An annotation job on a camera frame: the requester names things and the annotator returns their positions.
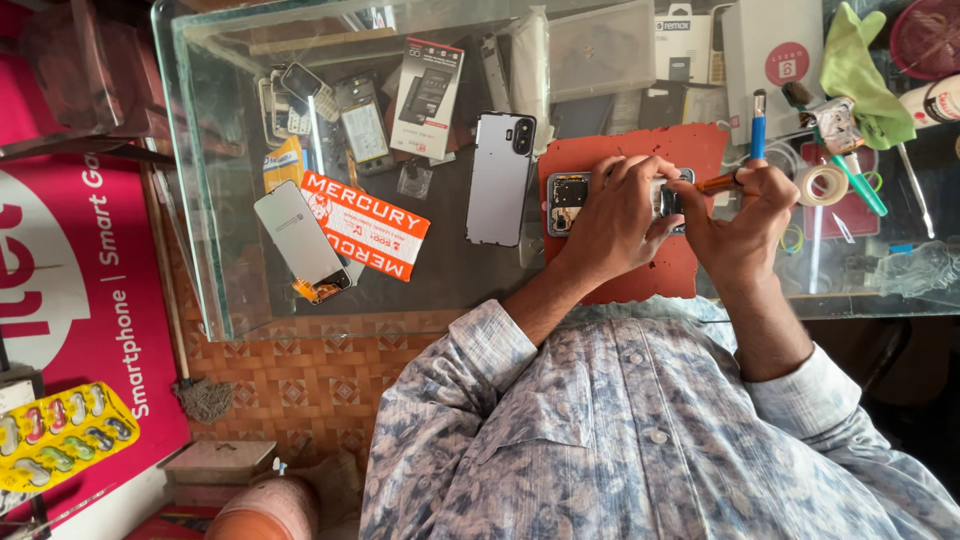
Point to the white box with red circle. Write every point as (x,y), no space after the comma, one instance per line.
(772,60)

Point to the broom with wooden stick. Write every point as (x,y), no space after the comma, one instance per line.
(201,397)

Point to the rolled clear plastic wrap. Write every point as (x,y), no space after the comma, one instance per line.
(531,75)

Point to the orange round stool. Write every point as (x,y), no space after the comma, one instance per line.
(262,514)

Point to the pile of old keypad phones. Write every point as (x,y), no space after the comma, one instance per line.
(296,101)

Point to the white packaged accessory box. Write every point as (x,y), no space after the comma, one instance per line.
(681,49)

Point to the crumpled clear plastic bag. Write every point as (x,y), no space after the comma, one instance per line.
(919,270)

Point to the grey phone frame strip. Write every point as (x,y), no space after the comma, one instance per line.
(495,75)

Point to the white bottle with red label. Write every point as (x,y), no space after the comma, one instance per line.
(930,101)

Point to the phone display screen with flex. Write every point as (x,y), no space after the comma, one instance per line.
(298,232)

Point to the yellow and blue packet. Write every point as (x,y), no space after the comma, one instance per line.
(283,166)

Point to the person's right hand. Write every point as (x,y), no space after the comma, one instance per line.
(742,232)

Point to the pink advertising banner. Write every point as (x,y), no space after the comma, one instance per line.
(90,300)

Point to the crumpled foil piece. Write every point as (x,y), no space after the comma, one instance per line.
(832,124)

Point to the black and white battery box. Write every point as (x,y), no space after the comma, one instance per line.
(426,97)

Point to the clear plastic box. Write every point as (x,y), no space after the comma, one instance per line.
(600,52)

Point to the roll of tape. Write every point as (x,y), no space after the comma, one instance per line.
(811,187)

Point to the red work mat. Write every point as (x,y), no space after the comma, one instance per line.
(675,142)

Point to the orange and white flat box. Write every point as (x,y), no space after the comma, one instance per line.
(371,225)

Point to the smartphone without back cover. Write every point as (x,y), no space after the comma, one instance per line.
(568,202)

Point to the small clear plastic bag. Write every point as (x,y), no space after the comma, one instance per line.
(415,180)

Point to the flat cardboard box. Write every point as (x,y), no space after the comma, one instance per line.
(217,461)

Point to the red box under glass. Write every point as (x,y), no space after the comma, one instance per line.
(855,217)

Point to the opened black keypad phone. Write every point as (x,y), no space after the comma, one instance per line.
(365,131)

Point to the silver phone back cover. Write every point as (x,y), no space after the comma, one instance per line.
(496,184)

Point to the person's patterned blue shirt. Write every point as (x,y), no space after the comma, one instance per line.
(637,435)

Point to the green cloth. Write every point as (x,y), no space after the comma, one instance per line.
(862,82)

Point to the yellow blister card of toys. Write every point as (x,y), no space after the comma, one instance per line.
(67,435)

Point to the pink bowl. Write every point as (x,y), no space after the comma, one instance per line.
(926,37)

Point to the metal tweezers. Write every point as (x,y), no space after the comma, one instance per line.
(916,191)

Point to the person's left hand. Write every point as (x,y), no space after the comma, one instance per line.
(611,225)

